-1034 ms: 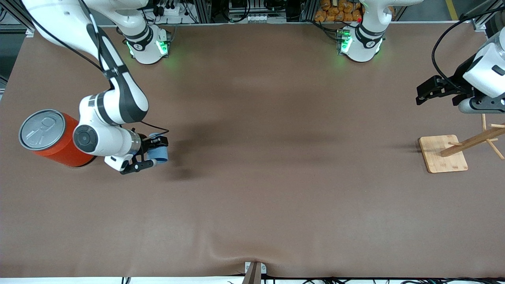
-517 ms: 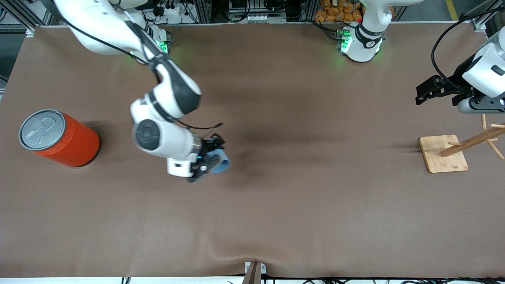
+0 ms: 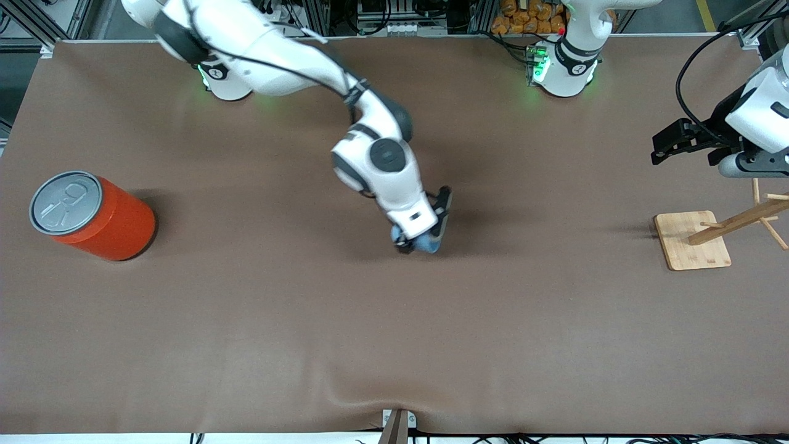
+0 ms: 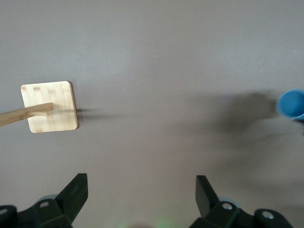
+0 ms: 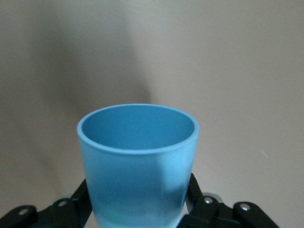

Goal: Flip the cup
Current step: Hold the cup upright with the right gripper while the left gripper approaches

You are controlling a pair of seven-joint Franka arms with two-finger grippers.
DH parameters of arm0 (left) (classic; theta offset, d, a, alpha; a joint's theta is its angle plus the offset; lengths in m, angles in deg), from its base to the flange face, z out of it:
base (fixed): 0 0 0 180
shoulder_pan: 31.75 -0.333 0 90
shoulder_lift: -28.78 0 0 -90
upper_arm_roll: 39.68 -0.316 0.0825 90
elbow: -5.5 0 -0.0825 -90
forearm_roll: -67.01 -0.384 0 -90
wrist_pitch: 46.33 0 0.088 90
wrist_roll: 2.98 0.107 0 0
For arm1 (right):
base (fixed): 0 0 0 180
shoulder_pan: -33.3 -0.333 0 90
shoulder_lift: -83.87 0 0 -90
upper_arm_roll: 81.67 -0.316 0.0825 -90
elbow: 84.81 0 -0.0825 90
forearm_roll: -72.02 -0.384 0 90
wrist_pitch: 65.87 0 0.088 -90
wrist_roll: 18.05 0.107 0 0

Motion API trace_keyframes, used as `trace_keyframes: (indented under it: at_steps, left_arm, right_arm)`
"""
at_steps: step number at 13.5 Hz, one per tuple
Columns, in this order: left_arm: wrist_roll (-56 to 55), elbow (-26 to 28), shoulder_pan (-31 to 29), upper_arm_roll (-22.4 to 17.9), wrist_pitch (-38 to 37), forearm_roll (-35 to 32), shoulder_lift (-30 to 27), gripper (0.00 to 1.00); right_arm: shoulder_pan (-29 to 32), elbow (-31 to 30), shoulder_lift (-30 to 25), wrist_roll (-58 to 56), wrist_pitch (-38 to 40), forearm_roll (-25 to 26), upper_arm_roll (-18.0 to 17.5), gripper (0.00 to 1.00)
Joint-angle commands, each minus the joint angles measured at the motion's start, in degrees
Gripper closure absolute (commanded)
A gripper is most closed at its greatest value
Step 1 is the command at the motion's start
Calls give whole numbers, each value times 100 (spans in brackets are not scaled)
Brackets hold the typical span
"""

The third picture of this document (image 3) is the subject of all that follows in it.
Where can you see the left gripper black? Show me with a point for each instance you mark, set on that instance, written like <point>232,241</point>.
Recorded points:
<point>719,131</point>

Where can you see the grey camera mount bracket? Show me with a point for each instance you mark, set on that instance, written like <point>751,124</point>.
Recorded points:
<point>399,428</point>

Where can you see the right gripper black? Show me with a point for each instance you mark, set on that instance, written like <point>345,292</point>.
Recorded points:
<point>404,245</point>

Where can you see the white power strip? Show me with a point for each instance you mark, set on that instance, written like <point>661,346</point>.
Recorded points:
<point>283,12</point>

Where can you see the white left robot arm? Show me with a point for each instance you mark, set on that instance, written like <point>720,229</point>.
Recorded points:
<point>570,68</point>

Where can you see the aluminium frame profile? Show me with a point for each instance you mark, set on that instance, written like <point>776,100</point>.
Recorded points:
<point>749,24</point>
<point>55,18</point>

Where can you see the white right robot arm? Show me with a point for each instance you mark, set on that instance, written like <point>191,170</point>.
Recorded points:
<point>271,55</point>

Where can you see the bag of orange objects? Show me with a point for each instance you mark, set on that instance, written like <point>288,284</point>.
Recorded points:
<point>524,18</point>

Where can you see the wooden cup rack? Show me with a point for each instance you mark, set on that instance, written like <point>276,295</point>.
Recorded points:
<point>693,246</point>

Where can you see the brown table cover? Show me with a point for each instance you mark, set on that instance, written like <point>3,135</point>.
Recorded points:
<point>394,308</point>

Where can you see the orange can with grey lid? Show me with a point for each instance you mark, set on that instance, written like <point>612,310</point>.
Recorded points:
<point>105,225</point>

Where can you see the white terminal strip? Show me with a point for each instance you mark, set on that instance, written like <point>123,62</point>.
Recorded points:
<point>388,28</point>

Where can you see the light blue cup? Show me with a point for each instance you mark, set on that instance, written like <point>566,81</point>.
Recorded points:
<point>426,245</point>

